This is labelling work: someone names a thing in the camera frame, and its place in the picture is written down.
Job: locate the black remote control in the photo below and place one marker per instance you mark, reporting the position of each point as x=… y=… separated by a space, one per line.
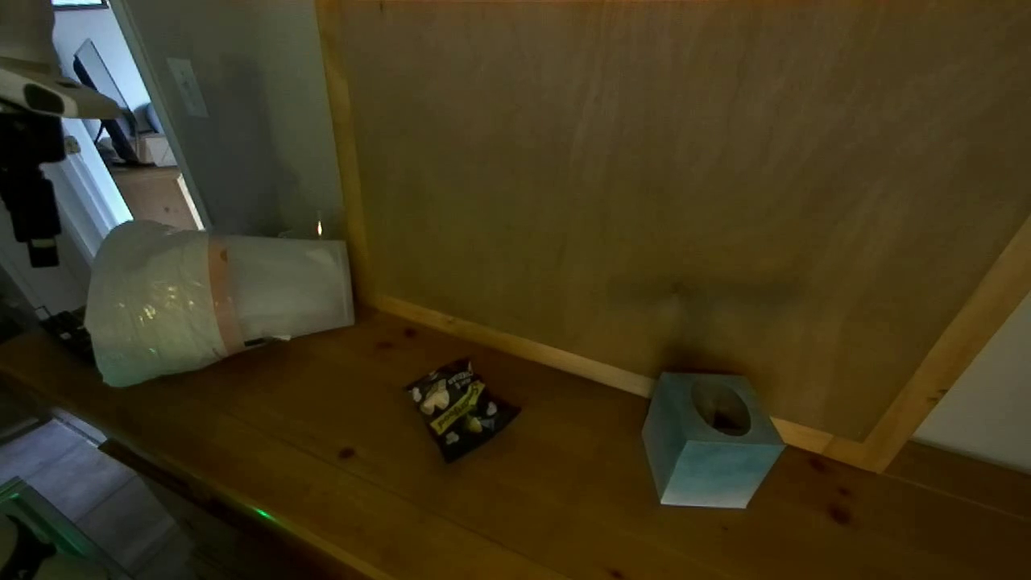
x=68 y=332

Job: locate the wooden board panel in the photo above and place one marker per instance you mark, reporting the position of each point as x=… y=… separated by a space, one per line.
x=664 y=181

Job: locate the teal cube tissue box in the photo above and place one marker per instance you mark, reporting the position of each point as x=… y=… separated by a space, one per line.
x=710 y=451

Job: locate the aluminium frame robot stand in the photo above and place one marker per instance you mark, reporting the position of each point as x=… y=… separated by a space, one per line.
x=60 y=527

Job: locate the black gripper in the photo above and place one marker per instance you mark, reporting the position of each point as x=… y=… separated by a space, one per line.
x=30 y=162

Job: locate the black snack packet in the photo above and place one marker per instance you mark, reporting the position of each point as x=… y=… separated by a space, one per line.
x=461 y=410

